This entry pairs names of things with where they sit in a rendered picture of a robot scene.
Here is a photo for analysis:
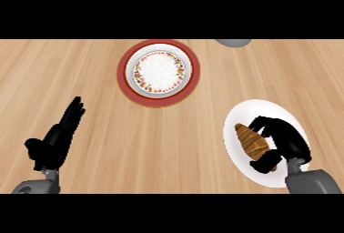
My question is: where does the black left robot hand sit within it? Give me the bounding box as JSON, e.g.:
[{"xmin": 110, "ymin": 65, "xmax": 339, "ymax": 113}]
[{"xmin": 22, "ymin": 96, "xmax": 87, "ymax": 173}]

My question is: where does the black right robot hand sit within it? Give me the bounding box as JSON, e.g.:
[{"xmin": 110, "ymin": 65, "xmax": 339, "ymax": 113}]
[{"xmin": 246, "ymin": 116, "xmax": 313, "ymax": 175}]

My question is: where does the brown croissant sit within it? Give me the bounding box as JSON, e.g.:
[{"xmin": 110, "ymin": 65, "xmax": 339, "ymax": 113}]
[{"xmin": 233, "ymin": 123, "xmax": 279, "ymax": 173}]

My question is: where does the plain white plate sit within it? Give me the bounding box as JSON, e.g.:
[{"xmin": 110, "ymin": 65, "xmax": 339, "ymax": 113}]
[{"xmin": 221, "ymin": 99, "xmax": 311, "ymax": 189}]

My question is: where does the white plate with floral rim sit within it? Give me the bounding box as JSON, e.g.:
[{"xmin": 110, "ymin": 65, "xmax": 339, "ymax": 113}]
[{"xmin": 125, "ymin": 43, "xmax": 193, "ymax": 99}]

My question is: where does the round red placemat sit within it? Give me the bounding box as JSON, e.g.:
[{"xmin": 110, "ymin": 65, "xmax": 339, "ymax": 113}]
[{"xmin": 115, "ymin": 39, "xmax": 202, "ymax": 108}]

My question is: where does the grey rounded object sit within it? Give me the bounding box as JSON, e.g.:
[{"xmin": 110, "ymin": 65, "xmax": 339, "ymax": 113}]
[{"xmin": 214, "ymin": 39, "xmax": 252, "ymax": 48}]

